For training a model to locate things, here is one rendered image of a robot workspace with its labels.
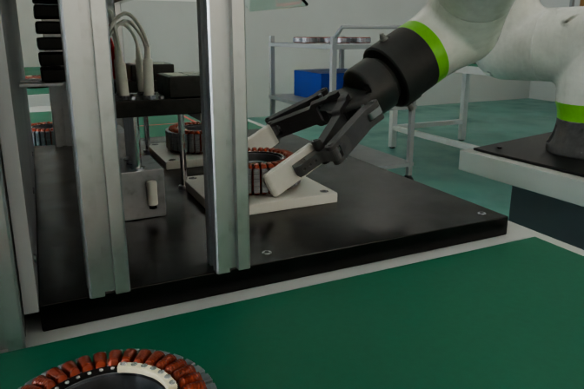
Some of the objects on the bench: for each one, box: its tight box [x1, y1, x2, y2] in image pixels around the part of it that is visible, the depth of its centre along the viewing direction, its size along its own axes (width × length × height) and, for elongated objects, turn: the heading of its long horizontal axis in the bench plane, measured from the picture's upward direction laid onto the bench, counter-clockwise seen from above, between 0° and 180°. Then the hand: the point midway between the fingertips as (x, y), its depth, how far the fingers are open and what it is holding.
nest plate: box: [149, 142, 203, 170], centre depth 88 cm, size 15×15×1 cm
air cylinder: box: [120, 155, 166, 221], centre depth 61 cm, size 5×8×6 cm
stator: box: [165, 121, 202, 155], centre depth 88 cm, size 11×11×4 cm
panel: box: [0, 0, 39, 315], centre depth 64 cm, size 1×66×30 cm, turn 25°
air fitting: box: [146, 180, 158, 209], centre depth 57 cm, size 1×1×3 cm
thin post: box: [177, 115, 188, 190], centre depth 68 cm, size 2×2×10 cm
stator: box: [248, 147, 301, 195], centre depth 67 cm, size 11×11×4 cm
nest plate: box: [185, 175, 337, 215], centre depth 67 cm, size 15×15×1 cm
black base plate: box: [34, 129, 508, 332], centre depth 78 cm, size 47×64×2 cm
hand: (258, 166), depth 67 cm, fingers open, 12 cm apart
